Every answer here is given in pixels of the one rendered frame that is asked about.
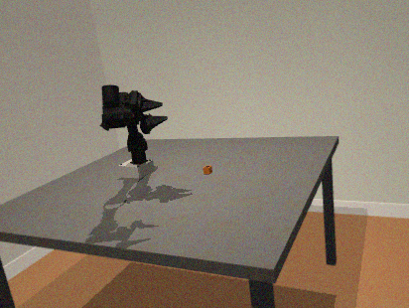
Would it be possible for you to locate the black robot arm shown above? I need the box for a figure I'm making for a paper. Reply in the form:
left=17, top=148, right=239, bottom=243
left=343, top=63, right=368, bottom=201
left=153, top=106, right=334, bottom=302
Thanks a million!
left=100, top=85, right=148, bottom=165

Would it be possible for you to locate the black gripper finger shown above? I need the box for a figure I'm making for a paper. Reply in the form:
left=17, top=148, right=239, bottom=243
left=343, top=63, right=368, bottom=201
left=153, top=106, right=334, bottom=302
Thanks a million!
left=148, top=113, right=168, bottom=131
left=139, top=93, right=163, bottom=113

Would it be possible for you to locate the orange block with black square mark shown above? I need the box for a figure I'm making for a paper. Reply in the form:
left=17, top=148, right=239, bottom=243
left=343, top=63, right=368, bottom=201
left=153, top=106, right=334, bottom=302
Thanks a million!
left=204, top=166, right=212, bottom=174

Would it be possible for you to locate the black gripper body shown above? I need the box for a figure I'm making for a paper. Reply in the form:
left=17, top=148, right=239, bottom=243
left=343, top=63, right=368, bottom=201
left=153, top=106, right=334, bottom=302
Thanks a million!
left=117, top=90, right=150, bottom=134

